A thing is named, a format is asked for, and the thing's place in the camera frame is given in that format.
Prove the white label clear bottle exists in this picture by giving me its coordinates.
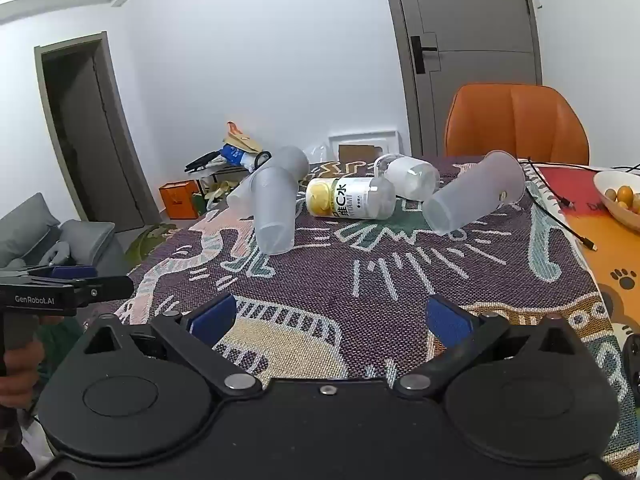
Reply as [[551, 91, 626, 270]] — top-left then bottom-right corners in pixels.
[[373, 153, 441, 200]]

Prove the frosted plastic cup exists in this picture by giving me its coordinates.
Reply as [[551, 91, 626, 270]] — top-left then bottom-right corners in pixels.
[[251, 167, 297, 256], [422, 150, 527, 237], [226, 146, 311, 207]]

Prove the dark doorway frame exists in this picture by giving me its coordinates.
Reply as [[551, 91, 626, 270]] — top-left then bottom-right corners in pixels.
[[33, 31, 151, 233]]

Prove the grey door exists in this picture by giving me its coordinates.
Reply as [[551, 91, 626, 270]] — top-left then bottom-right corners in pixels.
[[379, 0, 544, 157]]

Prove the green cloth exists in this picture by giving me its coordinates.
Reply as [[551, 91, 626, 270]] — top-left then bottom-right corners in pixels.
[[124, 224, 178, 264]]

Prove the printed woven blanket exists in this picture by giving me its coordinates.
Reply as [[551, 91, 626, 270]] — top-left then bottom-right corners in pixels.
[[114, 155, 627, 473]]

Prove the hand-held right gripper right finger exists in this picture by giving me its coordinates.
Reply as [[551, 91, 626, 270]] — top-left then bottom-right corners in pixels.
[[392, 294, 583, 397]]

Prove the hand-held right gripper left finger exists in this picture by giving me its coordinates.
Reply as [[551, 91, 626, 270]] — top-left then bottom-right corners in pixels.
[[80, 294, 263, 397]]

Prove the brown cardboard piece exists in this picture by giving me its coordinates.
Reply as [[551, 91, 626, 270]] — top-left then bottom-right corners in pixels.
[[338, 144, 382, 162]]

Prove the orange box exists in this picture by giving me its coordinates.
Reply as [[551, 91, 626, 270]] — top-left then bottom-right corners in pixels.
[[159, 180, 201, 220]]

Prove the blue and white bag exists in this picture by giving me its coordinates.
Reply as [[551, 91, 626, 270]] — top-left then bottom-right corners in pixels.
[[220, 143, 257, 168]]

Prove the black device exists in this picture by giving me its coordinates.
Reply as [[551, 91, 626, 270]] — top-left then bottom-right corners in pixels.
[[619, 332, 640, 402]]

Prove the yellow label clear bottle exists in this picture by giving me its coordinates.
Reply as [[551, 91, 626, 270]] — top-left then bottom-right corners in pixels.
[[305, 176, 396, 220]]

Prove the white bowl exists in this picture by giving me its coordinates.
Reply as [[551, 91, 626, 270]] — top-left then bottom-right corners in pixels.
[[593, 170, 640, 234]]

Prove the person's left hand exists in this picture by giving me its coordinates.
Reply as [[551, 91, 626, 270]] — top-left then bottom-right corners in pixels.
[[0, 341, 47, 409]]

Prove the grey sofa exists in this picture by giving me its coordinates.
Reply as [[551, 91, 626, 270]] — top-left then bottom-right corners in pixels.
[[0, 192, 128, 281]]

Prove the orange chair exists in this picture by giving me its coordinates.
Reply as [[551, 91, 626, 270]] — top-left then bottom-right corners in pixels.
[[444, 83, 591, 167]]

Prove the black door lock handle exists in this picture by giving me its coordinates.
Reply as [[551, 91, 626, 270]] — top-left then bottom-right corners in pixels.
[[410, 34, 439, 74]]

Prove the white picture frame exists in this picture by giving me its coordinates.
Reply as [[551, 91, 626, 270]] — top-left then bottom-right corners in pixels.
[[327, 129, 401, 163]]

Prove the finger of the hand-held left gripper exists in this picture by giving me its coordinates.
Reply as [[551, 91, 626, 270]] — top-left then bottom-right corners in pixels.
[[72, 276, 135, 309], [0, 265, 99, 282]]

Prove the brown paper bag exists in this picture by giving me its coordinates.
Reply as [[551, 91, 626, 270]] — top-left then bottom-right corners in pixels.
[[222, 121, 263, 153]]

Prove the orange paw print tablecloth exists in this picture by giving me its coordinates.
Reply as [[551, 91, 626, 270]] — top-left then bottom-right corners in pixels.
[[542, 164, 640, 358]]

